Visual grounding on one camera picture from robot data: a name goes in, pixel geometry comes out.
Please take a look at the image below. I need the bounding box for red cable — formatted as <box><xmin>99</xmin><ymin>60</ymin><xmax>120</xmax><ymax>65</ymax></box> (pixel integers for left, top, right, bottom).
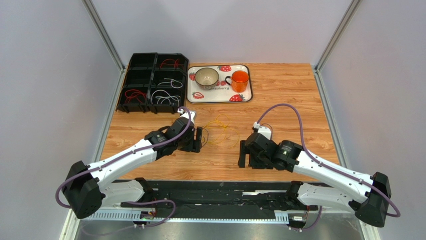
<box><xmin>159</xmin><ymin>58</ymin><xmax>185</xmax><ymax>71</ymax></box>

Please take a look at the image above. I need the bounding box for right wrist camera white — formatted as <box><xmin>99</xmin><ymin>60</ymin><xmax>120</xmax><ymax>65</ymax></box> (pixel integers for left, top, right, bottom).
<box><xmin>253</xmin><ymin>122</ymin><xmax>273</xmax><ymax>140</ymax></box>

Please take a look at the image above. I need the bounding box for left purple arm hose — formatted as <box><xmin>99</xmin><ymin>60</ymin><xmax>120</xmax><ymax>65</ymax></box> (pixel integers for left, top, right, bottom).
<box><xmin>55</xmin><ymin>106</ymin><xmax>193</xmax><ymax>210</ymax></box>

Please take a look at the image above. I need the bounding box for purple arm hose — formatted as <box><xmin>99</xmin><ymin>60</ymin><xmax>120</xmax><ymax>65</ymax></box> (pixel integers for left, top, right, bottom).
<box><xmin>55</xmin><ymin>106</ymin><xmax>193</xmax><ymax>210</ymax></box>
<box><xmin>256</xmin><ymin>103</ymin><xmax>402</xmax><ymax>219</ymax></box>

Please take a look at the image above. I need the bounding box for orange mug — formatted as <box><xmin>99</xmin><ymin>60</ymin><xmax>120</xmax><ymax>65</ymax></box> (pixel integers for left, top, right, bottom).
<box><xmin>225</xmin><ymin>70</ymin><xmax>250</xmax><ymax>93</ymax></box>

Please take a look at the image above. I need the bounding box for black compartment bin organizer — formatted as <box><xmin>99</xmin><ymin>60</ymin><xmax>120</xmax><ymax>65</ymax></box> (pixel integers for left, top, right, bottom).
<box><xmin>116</xmin><ymin>52</ymin><xmax>190</xmax><ymax>114</ymax></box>

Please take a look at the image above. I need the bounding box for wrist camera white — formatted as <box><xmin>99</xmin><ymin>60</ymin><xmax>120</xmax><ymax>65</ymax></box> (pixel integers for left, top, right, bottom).
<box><xmin>177</xmin><ymin>107</ymin><xmax>197</xmax><ymax>124</ymax></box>
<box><xmin>253</xmin><ymin>122</ymin><xmax>273</xmax><ymax>140</ymax></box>

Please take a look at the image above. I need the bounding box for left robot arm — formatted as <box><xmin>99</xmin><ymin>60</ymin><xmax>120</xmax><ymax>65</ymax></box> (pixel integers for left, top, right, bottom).
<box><xmin>56</xmin><ymin>111</ymin><xmax>202</xmax><ymax>220</ymax></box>

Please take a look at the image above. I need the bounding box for beige ceramic bowl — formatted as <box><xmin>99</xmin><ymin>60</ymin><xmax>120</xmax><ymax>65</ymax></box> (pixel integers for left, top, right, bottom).
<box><xmin>195</xmin><ymin>67</ymin><xmax>220</xmax><ymax>91</ymax></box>

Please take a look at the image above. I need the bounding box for strawberry pattern tray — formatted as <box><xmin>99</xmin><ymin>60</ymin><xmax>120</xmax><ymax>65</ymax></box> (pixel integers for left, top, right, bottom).
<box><xmin>187</xmin><ymin>65</ymin><xmax>254</xmax><ymax>104</ymax></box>

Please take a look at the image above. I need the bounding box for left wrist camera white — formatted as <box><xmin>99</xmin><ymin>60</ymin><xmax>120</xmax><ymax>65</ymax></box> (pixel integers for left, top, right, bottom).
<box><xmin>177</xmin><ymin>107</ymin><xmax>197</xmax><ymax>124</ymax></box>

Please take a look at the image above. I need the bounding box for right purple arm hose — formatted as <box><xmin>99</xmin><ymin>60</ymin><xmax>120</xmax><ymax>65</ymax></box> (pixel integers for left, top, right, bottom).
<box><xmin>256</xmin><ymin>103</ymin><xmax>402</xmax><ymax>219</ymax></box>

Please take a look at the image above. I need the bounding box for yellow cable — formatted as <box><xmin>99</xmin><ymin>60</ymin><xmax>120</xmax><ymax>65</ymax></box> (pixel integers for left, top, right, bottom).
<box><xmin>202</xmin><ymin>114</ymin><xmax>241</xmax><ymax>150</ymax></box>

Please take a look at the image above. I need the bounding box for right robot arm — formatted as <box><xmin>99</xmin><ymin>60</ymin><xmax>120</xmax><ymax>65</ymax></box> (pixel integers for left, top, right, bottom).
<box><xmin>238</xmin><ymin>132</ymin><xmax>392</xmax><ymax>228</ymax></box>

